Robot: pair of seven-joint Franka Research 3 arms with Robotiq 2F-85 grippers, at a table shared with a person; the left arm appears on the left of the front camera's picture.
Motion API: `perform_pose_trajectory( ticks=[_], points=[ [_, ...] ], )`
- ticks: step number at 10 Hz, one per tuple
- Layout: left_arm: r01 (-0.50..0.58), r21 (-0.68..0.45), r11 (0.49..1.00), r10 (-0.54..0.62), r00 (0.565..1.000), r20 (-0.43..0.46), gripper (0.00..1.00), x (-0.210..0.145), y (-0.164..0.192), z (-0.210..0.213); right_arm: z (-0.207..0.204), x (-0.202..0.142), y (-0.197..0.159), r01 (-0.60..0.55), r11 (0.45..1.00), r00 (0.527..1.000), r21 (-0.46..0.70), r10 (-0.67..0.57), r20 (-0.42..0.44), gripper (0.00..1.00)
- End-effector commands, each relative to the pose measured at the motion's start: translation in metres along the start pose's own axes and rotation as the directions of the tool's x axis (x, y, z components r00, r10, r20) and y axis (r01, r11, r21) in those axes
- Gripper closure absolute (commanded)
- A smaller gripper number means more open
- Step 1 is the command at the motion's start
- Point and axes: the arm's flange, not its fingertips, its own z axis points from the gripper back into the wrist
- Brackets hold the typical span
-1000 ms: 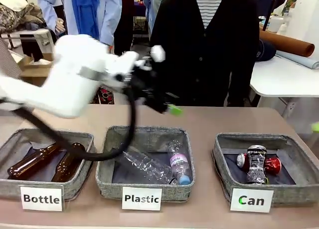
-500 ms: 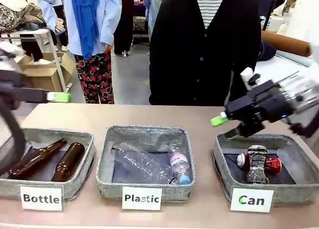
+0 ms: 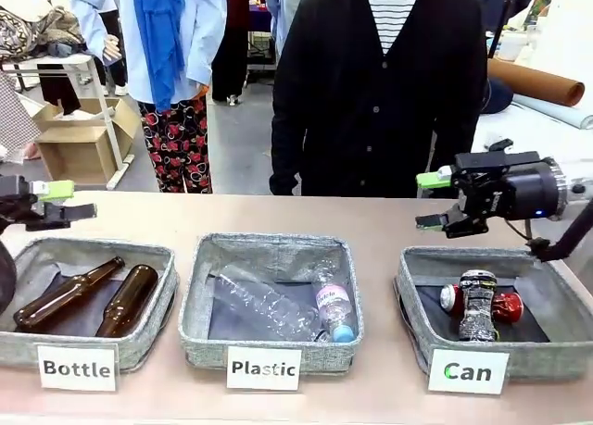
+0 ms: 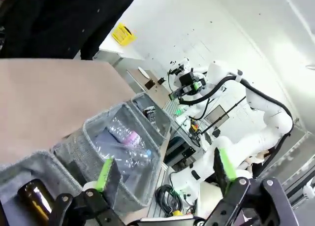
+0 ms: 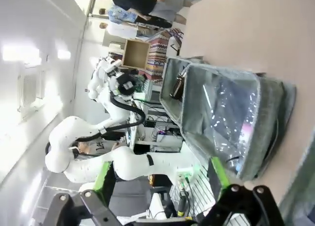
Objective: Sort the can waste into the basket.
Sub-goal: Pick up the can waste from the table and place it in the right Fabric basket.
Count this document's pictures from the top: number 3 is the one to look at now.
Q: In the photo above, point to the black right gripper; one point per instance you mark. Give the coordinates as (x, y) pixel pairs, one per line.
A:
(523, 189)

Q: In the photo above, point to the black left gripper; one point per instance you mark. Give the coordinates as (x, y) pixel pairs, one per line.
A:
(16, 198)

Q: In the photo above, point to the brown glass bottle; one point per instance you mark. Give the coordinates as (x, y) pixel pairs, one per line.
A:
(132, 300)
(60, 300)

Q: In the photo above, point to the crushed black can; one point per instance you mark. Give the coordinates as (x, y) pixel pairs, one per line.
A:
(478, 304)

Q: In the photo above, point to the crushed red can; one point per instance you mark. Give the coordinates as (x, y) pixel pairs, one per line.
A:
(507, 304)

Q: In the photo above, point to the small pink-labelled water bottle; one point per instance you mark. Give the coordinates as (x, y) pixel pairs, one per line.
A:
(336, 309)

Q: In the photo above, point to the person's right forearm black sleeve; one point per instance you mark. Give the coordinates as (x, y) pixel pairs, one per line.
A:
(285, 156)

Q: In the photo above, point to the person's left forearm black sleeve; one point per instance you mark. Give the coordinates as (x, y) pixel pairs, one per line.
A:
(451, 142)

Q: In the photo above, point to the grey fabric basket labelled Bottle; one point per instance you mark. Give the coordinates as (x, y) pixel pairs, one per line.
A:
(153, 304)

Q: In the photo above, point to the grey fabric basket labelled Can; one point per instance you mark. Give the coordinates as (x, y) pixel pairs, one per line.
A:
(551, 295)

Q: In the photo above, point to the white Can label sign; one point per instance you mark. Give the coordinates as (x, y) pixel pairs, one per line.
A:
(468, 372)

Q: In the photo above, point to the grey fabric basket labelled Plastic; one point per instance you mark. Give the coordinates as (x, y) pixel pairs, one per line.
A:
(268, 253)

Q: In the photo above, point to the pale hand of blue-shirted figure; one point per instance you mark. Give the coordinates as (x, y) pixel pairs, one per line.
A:
(112, 47)

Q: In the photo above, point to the open cardboard box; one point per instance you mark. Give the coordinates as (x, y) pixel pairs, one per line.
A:
(79, 152)

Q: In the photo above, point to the checked grey cloth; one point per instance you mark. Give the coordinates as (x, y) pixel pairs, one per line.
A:
(14, 119)

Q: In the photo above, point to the person in black cardigan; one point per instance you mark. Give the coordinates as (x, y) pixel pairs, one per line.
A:
(370, 119)

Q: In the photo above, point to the white rounded table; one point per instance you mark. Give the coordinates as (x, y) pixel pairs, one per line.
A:
(533, 133)

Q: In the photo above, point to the navy blue cap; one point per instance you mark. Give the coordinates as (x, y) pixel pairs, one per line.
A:
(500, 96)

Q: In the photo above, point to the floral red black trousers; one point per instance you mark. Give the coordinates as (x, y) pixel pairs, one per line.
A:
(178, 142)

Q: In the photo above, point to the light blue rolled sheet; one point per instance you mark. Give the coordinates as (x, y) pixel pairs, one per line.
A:
(556, 112)

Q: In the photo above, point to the orange rolled mat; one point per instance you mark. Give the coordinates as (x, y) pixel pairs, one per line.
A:
(537, 80)

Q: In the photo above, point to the white Bottle label sign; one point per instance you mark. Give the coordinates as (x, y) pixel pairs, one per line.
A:
(76, 368)

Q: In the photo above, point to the white bucket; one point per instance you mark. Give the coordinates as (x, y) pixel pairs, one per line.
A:
(512, 45)

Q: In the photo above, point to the pile of patterned clothes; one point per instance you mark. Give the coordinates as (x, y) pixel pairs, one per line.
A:
(37, 29)

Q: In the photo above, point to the blue scarf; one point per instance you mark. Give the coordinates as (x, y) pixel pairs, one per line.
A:
(160, 41)

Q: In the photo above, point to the crushed clear plastic bottle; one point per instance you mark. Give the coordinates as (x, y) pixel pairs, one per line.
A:
(264, 304)

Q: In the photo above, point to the figure in light blue shirt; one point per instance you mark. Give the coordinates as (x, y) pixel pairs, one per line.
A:
(204, 27)

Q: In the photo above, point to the figure in dark long clothes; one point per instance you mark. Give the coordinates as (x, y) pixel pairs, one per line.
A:
(231, 50)

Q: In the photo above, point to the white Plastic label sign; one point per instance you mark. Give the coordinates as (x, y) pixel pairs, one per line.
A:
(263, 368)

